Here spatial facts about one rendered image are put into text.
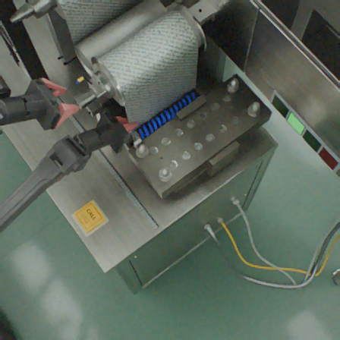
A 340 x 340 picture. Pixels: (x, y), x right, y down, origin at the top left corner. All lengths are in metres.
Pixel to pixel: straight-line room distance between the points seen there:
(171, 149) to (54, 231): 1.17
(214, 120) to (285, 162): 1.13
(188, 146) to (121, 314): 1.14
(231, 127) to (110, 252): 0.50
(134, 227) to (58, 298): 1.00
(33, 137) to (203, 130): 0.55
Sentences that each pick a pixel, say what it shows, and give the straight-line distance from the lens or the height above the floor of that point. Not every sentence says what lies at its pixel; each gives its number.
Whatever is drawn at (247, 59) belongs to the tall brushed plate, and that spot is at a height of 1.21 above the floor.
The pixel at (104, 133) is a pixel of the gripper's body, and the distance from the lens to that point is 1.45.
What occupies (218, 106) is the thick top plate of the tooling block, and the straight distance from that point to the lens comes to 1.61.
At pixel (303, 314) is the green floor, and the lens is 2.55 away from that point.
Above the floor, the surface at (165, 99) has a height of 1.09.
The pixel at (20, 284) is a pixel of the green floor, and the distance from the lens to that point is 2.60.
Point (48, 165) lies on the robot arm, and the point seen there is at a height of 1.21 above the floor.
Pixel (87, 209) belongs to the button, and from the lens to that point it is 1.63.
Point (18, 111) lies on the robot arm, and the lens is 1.19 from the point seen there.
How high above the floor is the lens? 2.48
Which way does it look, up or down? 71 degrees down
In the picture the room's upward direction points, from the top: 11 degrees counter-clockwise
